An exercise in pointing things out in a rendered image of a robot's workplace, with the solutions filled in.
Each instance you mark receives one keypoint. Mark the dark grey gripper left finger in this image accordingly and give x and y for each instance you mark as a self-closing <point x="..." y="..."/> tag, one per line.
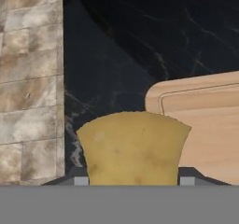
<point x="74" y="178"/>

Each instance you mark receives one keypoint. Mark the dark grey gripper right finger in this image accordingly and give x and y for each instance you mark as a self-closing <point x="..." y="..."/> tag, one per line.
<point x="194" y="178"/>

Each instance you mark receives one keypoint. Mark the yellow sponge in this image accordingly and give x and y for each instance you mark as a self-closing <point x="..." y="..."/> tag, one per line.
<point x="133" y="146"/>

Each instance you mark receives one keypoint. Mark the light wooden cutting board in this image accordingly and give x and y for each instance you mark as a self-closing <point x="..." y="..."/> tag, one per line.
<point x="205" y="122"/>

